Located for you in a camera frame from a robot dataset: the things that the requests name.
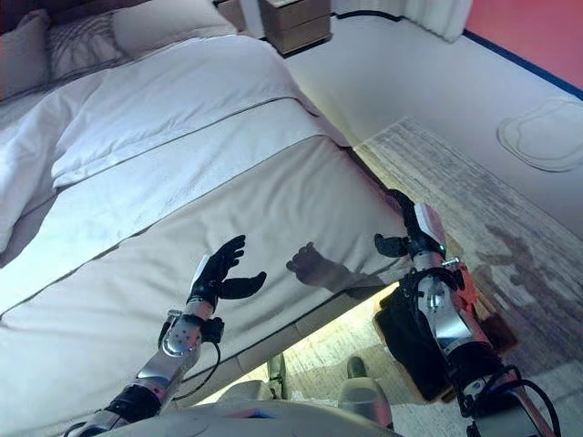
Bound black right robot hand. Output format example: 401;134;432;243
373;189;445;263

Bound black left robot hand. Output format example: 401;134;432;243
189;234;268;306

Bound red garment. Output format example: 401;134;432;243
457;268;479;320

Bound black garment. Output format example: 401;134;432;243
375;290;461;401

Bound bed with beige cover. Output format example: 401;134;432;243
0;0;411;437

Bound grey striped rug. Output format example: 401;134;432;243
272;117;583;437

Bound grey robot torso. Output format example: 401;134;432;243
136;400;402;437

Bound silver right robot leg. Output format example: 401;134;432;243
336;356;394;429

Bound white duvet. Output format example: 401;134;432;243
0;34;352;315

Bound white curtain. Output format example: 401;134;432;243
400;0;475;45

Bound brown wooden nightstand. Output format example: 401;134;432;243
257;0;332;58

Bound white pillow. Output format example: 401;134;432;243
111;0;239;59

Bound patterned throw pillow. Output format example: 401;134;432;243
45;13;129;84

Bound plain taupe pillow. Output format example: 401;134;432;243
0;8;52;102

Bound padded grey headboard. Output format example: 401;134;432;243
47;0;118;23

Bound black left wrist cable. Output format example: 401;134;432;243
180;340;223;397

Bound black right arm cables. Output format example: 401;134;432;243
454;363;562;436

